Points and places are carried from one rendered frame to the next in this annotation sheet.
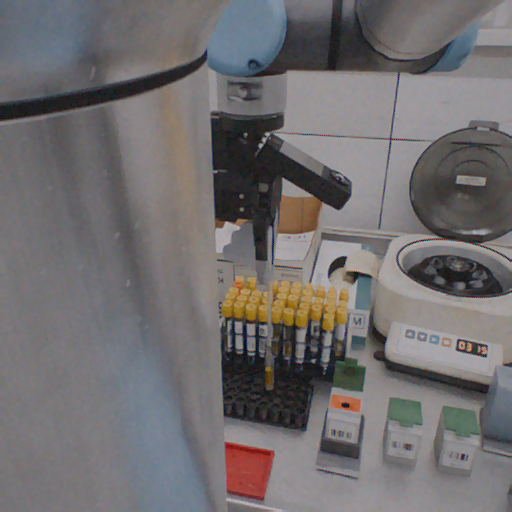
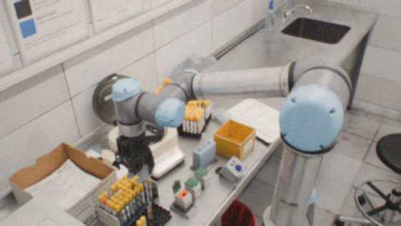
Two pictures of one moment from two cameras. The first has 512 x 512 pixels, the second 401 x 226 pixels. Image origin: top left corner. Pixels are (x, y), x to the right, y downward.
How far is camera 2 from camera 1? 0.89 m
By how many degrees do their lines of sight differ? 57
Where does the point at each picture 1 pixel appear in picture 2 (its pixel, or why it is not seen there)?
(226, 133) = (132, 142)
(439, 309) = (159, 149)
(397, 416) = (192, 184)
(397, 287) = not seen: hidden behind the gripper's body
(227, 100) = (136, 132)
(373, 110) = (59, 91)
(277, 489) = not seen: outside the picture
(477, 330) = (170, 146)
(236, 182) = (142, 155)
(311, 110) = (31, 107)
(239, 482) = not seen: outside the picture
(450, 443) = (205, 179)
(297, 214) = (55, 158)
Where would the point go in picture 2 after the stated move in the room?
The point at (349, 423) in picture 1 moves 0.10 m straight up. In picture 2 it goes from (189, 197) to (188, 176)
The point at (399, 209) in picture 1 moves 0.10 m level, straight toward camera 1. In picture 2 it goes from (85, 124) to (100, 133)
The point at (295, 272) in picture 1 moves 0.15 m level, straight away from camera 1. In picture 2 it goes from (114, 176) to (81, 164)
